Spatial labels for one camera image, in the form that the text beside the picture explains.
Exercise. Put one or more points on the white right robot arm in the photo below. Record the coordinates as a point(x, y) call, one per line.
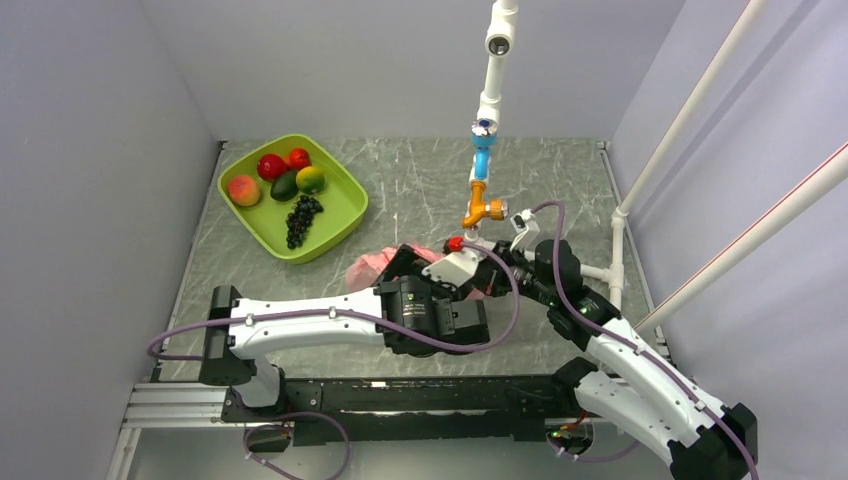
point(693, 432)

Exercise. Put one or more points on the green plastic tray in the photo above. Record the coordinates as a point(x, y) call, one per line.
point(344, 200)

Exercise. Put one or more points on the white pole with red stripe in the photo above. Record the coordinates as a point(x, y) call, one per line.
point(812, 188)

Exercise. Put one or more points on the dark fake grape bunch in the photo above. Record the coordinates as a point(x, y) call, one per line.
point(300, 220)

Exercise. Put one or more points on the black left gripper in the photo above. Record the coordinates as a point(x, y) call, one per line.
point(407, 263)

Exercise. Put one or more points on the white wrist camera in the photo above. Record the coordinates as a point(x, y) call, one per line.
point(457, 267)
point(526, 230)

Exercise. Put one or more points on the blue and orange faucet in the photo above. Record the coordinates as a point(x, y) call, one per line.
point(483, 137)

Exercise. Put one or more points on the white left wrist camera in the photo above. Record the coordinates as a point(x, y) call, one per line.
point(457, 267)

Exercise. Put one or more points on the fake peach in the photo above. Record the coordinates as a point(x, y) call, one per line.
point(244, 191)

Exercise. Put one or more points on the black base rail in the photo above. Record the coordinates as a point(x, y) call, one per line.
point(522, 408)

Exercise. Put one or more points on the yellow green fake mango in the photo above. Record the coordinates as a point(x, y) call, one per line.
point(310, 180)

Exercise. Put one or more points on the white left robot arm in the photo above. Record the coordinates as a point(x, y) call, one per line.
point(413, 307)

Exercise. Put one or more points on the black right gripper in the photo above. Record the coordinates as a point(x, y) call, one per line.
point(499, 267)

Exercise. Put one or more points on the red fake tomato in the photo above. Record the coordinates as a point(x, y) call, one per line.
point(298, 159)

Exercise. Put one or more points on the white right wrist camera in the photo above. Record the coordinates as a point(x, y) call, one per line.
point(526, 230)

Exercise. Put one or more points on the white diagonal pole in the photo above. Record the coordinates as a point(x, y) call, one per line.
point(739, 29)

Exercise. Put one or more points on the dark green fake avocado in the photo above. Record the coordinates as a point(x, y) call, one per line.
point(285, 188)

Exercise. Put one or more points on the red fake apple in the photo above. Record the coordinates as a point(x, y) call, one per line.
point(270, 167)

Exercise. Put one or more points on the pink plastic bag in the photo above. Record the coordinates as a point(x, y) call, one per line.
point(381, 262)

